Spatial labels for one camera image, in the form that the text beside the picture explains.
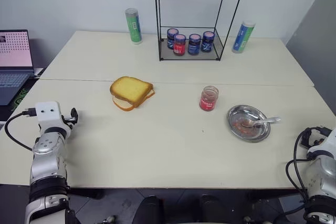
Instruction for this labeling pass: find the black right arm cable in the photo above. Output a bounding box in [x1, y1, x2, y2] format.
[285, 127, 316, 201]

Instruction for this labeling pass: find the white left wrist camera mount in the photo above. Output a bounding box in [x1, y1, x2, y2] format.
[35, 101, 65, 131]

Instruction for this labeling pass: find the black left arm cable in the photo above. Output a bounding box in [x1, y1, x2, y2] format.
[4, 107, 37, 152]

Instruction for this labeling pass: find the white bread slice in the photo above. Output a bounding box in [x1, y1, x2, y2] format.
[112, 89, 156, 112]

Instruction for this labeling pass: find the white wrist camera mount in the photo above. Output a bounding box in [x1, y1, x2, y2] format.
[306, 129, 336, 162]
[35, 101, 65, 131]

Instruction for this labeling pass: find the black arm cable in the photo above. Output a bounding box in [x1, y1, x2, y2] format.
[285, 127, 316, 201]
[4, 107, 37, 152]

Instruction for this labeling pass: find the green label tube can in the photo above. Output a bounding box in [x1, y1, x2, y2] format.
[124, 8, 143, 46]

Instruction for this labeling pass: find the metal spoon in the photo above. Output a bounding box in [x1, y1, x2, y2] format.
[240, 116, 282, 129]

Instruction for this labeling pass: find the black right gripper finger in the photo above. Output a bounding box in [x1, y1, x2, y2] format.
[300, 129, 313, 150]

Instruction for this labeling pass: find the toasted yellow bread slice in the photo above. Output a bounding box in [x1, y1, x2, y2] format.
[109, 76, 154, 108]

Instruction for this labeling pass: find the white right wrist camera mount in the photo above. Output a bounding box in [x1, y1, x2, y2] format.
[306, 129, 336, 162]

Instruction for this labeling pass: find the black green desk mat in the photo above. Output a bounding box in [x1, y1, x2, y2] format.
[9, 78, 34, 112]

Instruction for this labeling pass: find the blue label jam jar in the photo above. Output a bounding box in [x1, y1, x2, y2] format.
[166, 27, 180, 50]
[201, 30, 215, 54]
[187, 34, 202, 56]

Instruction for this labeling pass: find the open red jam jar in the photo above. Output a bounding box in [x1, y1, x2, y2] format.
[199, 85, 219, 112]

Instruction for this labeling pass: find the blue label tube can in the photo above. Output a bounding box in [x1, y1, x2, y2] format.
[231, 20, 256, 55]

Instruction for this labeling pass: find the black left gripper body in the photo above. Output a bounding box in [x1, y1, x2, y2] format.
[61, 114, 75, 131]

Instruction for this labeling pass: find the black wire shelf rack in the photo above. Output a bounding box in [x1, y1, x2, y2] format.
[153, 0, 250, 62]

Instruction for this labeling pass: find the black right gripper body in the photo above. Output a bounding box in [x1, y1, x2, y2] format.
[310, 126, 331, 145]

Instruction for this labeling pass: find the grey laptop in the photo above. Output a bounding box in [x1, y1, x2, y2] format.
[0, 29, 36, 106]

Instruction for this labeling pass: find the round metal plate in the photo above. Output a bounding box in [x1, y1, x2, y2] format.
[226, 104, 271, 144]

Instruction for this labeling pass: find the red label jam jar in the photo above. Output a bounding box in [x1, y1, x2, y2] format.
[173, 34, 187, 57]

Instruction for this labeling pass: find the dark rounded shape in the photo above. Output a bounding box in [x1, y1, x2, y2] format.
[135, 195, 165, 224]

